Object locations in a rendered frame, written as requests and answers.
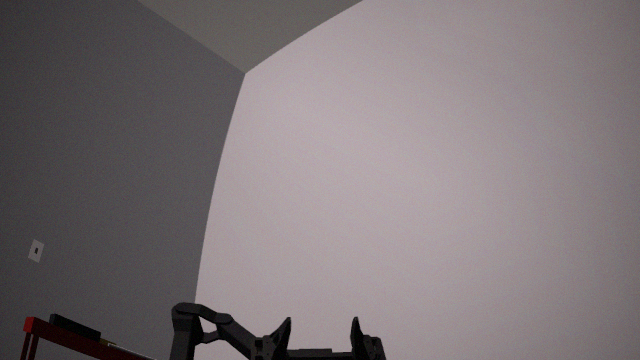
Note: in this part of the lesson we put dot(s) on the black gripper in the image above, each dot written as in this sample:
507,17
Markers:
274,346

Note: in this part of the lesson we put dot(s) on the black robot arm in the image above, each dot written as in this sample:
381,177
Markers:
188,331

